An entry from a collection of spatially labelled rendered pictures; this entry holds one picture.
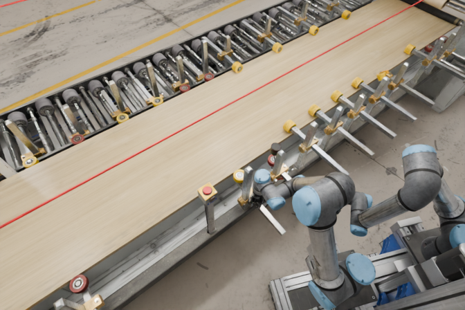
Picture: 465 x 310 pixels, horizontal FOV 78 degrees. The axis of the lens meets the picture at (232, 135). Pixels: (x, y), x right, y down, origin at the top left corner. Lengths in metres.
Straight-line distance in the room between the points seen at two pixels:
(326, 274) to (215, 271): 1.43
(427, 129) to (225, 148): 2.61
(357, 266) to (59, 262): 1.40
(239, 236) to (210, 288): 0.46
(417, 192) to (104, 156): 1.70
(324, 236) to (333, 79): 1.66
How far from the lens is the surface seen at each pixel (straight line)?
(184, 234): 1.95
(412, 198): 1.26
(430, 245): 1.70
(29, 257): 1.89
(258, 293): 2.49
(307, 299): 2.33
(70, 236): 1.83
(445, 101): 4.06
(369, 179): 3.13
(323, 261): 1.16
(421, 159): 1.30
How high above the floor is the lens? 2.45
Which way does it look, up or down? 52 degrees down
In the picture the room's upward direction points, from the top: 2 degrees clockwise
